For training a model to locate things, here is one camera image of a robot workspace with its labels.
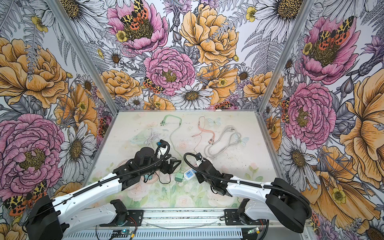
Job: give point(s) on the aluminium corner post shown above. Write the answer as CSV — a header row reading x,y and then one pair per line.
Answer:
x,y
70,31
291,40

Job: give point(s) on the aluminium corner post right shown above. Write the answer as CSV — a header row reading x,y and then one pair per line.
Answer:
x,y
291,40

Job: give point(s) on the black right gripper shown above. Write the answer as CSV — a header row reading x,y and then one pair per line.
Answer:
x,y
198,174

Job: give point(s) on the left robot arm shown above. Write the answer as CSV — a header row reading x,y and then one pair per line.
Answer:
x,y
53,219

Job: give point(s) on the green charger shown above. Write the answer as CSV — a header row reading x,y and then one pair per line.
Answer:
x,y
179,177

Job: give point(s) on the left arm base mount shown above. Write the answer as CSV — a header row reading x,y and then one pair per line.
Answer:
x,y
130,218

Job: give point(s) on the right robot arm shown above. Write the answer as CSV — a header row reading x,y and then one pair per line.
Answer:
x,y
276,200

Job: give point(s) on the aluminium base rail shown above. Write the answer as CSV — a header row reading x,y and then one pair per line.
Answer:
x,y
168,219

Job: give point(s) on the white blue power strip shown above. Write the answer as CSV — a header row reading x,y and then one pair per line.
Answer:
x,y
189,174

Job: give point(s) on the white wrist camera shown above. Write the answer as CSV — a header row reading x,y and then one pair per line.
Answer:
x,y
162,149
199,159

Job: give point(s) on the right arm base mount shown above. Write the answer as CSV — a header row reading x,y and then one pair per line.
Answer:
x,y
232,217

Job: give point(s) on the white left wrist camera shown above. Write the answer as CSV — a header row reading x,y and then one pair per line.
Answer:
x,y
162,149

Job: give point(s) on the aluminium corner post left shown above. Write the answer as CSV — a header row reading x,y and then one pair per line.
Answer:
x,y
70,31

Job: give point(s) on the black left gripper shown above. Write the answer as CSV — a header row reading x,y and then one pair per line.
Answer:
x,y
170,169

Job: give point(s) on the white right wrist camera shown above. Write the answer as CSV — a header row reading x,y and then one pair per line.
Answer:
x,y
199,159

